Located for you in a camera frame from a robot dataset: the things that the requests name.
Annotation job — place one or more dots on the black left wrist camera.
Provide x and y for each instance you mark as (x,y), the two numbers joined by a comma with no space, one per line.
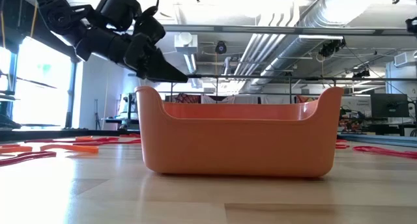
(150,25)

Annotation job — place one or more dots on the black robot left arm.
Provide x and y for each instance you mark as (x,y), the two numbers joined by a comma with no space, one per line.
(62,19)

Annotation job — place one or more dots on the thin tripod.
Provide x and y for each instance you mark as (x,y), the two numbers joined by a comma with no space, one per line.
(97,116)

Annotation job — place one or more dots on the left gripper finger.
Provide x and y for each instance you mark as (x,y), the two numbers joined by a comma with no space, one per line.
(166,72)

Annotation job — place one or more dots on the dark red rubber band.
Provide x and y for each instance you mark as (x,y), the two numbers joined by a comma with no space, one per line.
(29,156)

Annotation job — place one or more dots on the black metal railing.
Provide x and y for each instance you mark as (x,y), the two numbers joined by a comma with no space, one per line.
(325,78)

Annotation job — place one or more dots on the round black hanging camera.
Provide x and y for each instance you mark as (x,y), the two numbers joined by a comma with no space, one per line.
(221,47)

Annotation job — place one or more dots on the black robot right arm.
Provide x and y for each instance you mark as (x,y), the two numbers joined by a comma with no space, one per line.
(412,25)

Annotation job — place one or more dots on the silver ventilation duct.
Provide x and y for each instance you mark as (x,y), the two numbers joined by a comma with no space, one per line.
(293,51)

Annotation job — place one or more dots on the black desktop monitor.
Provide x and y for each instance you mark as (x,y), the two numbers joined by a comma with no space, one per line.
(389,105)

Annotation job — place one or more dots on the orange rubber band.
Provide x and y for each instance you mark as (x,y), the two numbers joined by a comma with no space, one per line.
(71,148)
(84,138)
(16,149)

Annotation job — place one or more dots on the white ceiling unit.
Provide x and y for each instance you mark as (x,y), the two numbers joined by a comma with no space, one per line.
(185,43)

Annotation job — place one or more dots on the orange plastic basket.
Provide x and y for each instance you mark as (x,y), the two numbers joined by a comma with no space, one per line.
(238,146)

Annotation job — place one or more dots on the white wall vent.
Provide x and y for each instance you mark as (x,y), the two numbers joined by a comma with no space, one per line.
(400,60)

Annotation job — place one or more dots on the cluttered black desk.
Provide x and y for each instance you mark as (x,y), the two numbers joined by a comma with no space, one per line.
(384,126)

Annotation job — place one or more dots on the black hanging camera rig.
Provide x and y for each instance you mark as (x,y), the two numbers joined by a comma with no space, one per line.
(332,48)

